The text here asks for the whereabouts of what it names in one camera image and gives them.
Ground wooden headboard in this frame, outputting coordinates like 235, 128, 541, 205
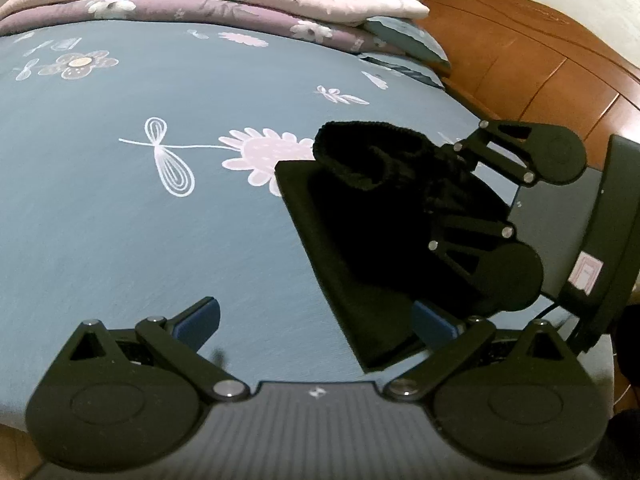
415, 0, 640, 161

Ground blue pillow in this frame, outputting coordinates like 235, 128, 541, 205
362, 15, 452, 72
357, 52, 447, 91

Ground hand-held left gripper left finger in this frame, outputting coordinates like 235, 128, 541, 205
62, 296, 252, 404

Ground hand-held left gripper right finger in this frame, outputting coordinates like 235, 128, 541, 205
383, 300, 575, 404

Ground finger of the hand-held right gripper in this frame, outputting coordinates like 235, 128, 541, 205
424, 209, 517, 287
452, 120, 536, 184

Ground black drawstring pants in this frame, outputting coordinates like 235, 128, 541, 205
274, 120, 546, 374

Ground purple floral quilt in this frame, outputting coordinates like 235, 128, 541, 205
0, 0, 397, 56

